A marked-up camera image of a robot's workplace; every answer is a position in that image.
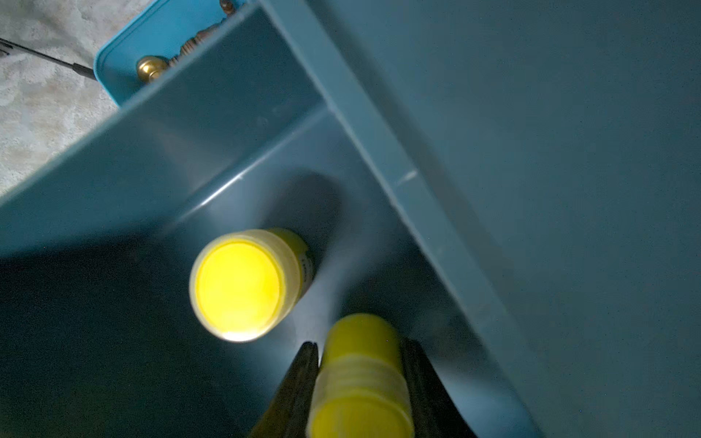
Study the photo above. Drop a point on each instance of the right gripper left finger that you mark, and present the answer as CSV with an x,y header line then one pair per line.
x,y
288,413

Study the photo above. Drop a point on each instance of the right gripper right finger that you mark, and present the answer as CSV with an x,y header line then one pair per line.
x,y
433,410

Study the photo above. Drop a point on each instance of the yellow paint can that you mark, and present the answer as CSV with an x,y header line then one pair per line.
x,y
243,284
361,390

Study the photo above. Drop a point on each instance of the teal drawer cabinet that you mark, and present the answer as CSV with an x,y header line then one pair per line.
x,y
513,184

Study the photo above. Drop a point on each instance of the blue tray of hardware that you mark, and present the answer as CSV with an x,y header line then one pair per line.
x,y
160,30

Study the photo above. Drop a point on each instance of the black tripod with red microphone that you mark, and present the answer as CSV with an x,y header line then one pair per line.
x,y
9,47

